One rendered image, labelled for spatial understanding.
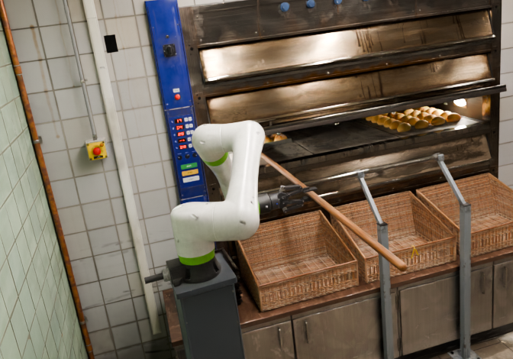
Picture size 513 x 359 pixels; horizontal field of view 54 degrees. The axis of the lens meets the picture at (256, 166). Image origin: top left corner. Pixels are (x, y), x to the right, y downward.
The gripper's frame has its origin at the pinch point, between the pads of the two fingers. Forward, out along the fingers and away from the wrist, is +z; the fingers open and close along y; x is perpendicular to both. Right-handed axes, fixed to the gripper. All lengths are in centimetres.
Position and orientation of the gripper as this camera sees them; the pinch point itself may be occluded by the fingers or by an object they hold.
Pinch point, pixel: (309, 193)
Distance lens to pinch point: 237.1
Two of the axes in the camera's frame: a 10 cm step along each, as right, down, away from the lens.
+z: 9.5, -1.9, 2.4
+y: 1.2, 9.5, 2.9
